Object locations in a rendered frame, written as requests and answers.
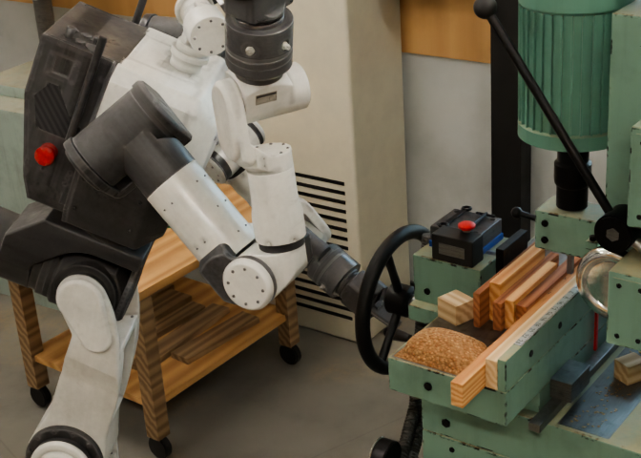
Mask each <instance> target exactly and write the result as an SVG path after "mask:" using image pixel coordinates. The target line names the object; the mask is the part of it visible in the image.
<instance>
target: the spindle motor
mask: <svg viewBox="0 0 641 458"><path fill-rule="evenodd" d="M518 1H519V3H518V53H519V54H520V55H521V57H522V59H523V60H524V62H525V64H526V65H527V67H528V69H529V71H530V72H531V74H532V76H533V77H534V79H535V81H536V82H537V84H538V86H539V87H540V89H541V91H542V92H543V94H544V96H545V97H546V99H547V100H548V103H549V104H550V106H551V108H552V109H553V111H554V112H555V113H556V115H557V117H558V118H559V120H560V122H561V123H562V125H563V126H564V128H565V130H566V131H567V133H568V135H569V137H570V139H571V140H572V142H573V144H574V145H575V147H576V149H577V150H578V152H579V153H583V152H594V151H601V150H606V149H607V146H608V120H609V94H610V42H611V17H612V14H613V13H614V12H616V11H618V10H620V9H622V8H623V7H625V6H627V5H628V4H630V3H631V2H633V1H635V0H518ZM518 136H519V137H520V138H521V139H522V140H523V141H524V142H525V143H527V144H529V145H531V146H534V147H537V148H541V149H545V150H550V151H556V152H566V151H567V150H566V148H565V147H564V145H563V143H562V142H561V140H560V139H559V137H558V135H557V134H556V133H555V131H554V130H553V128H552V126H551V125H550V123H549V121H548V119H547V117H546V116H545V114H544V113H543V111H542V109H541V108H540V106H539V104H538V103H537V101H536V99H535V98H534V96H533V94H532V93H531V91H530V89H529V88H528V86H527V84H526V82H525V81H524V79H523V77H522V76H521V75H520V73H519V72H518Z"/></svg>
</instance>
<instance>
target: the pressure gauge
mask: <svg viewBox="0 0 641 458"><path fill-rule="evenodd" d="M401 456H402V448H401V445H400V443H399V442H396V441H394V440H391V439H388V438H386V437H384V436H382V437H380V438H378V439H377V440H376V441H375V443H374V444H373V446H372V448H371V449H370V452H369V457H368V458H401Z"/></svg>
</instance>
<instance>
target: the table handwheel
mask: <svg viewBox="0 0 641 458"><path fill-rule="evenodd" d="M423 233H430V230H429V229H427V228H426V227H424V226H421V225H419V224H408V225H405V226H402V227H400V228H398V229H397V230H395V231H394V232H393V233H391V234H390V235H389V236H388V237H387V238H386V239H385V240H384V241H383V242H382V244H381V245H380V246H379V248H378V249H377V251H376V252H375V254H374V255H373V257H372V259H371V261H370V262H369V264H368V266H367V268H366V271H365V273H364V276H363V278H362V284H361V287H360V291H359V295H358V299H357V305H356V313H355V334H356V342H357V346H358V349H359V352H360V354H361V357H362V359H363V361H364V363H365V364H366V365H367V366H368V367H369V368H370V369H371V370H373V371H374V372H376V373H379V374H382V375H389V372H388V360H387V356H388V353H389V350H390V346H391V344H392V341H393V338H394V335H395V332H396V330H397V327H398V324H399V321H400V319H401V317H405V318H409V316H408V305H409V304H410V303H411V302H413V301H414V300H416V299H415V298H414V286H411V285H407V284H403V283H401V281H400V278H399V275H398V273H397V270H396V266H395V263H394V260H393V257H392V254H393V253H394V252H395V251H396V250H397V249H398V247H400V246H401V245H402V244H403V243H404V242H406V241H408V240H410V239H417V240H419V241H420V242H422V234H423ZM385 266H386V268H387V271H388V274H389V277H390V280H391V283H392V284H391V285H389V286H388V288H387V289H386V291H385V294H384V297H383V304H384V307H385V310H386V311H387V312H388V313H391V314H392V315H391V319H390V322H389V325H388V328H387V331H386V334H385V337H384V340H383V345H382V348H381V351H380V353H379V356H378V354H377V353H376V351H375V349H374V346H373V344H372V339H371V332H370V317H371V308H372V302H373V298H374V294H375V291H376V287H377V284H378V281H379V279H380V276H381V274H382V271H383V269H384V267H385Z"/></svg>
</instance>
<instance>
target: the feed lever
mask: <svg viewBox="0 0 641 458"><path fill-rule="evenodd" d="M473 10H474V12H475V14H476V15H477V16H478V17H479V18H482V19H487V21H488V23H489V24H490V26H491V27H492V29H493V30H494V31H495V33H496V35H497V36H498V38H499V40H500V41H501V43H502V45H503V46H504V48H505V50H506V51H507V53H508V55H509V57H510V58H511V60H512V62H513V63H514V65H515V67H516V68H517V70H518V72H519V73H520V75H521V76H522V77H523V79H524V81H525V82H526V84H527V86H528V88H529V89H530V91H531V93H532V94H533V96H534V98H535V99H536V101H537V103H538V104H539V106H540V108H541V109H542V111H543V113H544V114H545V116H546V117H547V119H548V121H549V123H550V125H551V126H552V128H553V130H554V131H555V133H556V134H557V135H558V137H559V139H560V140H561V142H562V143H563V145H564V147H565V148H566V150H567V152H568V153H569V156H570V157H571V159H572V161H573V162H574V164H575V166H576V167H577V169H578V171H579V172H580V174H581V175H582V177H583V179H584V180H585V182H586V183H587V185H588V186H589V188H590V190H591V192H592V193H593V195H594V197H595V198H596V200H597V202H598V203H599V205H600V206H601V208H602V210H603V211H604V213H605V215H604V216H602V217H601V218H600V219H598V220H597V221H596V223H595V226H594V236H595V238H596V240H597V242H598V243H599V244H600V245H601V246H602V247H603V248H604V249H605V250H607V251H609V252H612V253H622V252H625V251H627V250H628V249H629V248H630V247H631V246H632V247H633V248H634V249H635V250H637V251H638V252H639V253H640V254H641V239H640V237H641V229H639V228H635V227H630V226H628V225H627V220H628V204H618V205H615V206H613V207H611V205H610V203H609V201H608V199H607V198H606V196H605V194H604V193H603V191H602V189H601V188H600V186H599V185H598V183H597V181H596V180H595V178H594V176H593V175H592V173H591V171H590V170H589V167H588V166H587V164H586V162H585V161H584V159H583V158H582V157H581V155H580V154H579V152H578V150H577V149H576V147H575V145H574V144H573V142H572V140H571V139H570V137H569V135H568V133H567V131H566V130H565V128H564V126H563V125H562V123H561V122H560V120H559V118H558V117H557V115H556V113H555V112H554V111H553V109H552V108H551V106H550V104H549V103H548V100H547V99H546V97H545V96H544V94H543V92H542V91H541V89H540V87H539V86H538V84H537V82H536V81H535V79H534V77H533V76H532V74H531V72H530V71H529V69H528V67H527V65H526V64H525V62H524V60H523V59H522V57H521V55H520V54H519V53H518V51H517V50H516V48H515V46H514V45H513V43H512V41H511V40H510V38H509V36H508V35H507V33H506V31H505V29H504V28H503V26H502V24H501V23H500V21H499V19H498V18H497V16H496V14H495V13H496V10H497V3H496V1H495V0H475V2H474V5H473Z"/></svg>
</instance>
